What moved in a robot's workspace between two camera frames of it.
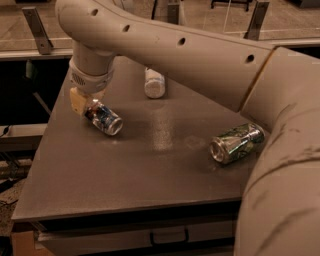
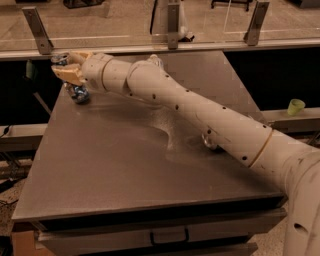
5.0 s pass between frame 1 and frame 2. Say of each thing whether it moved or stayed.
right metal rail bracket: stayed
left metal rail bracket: stayed
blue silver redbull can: moved
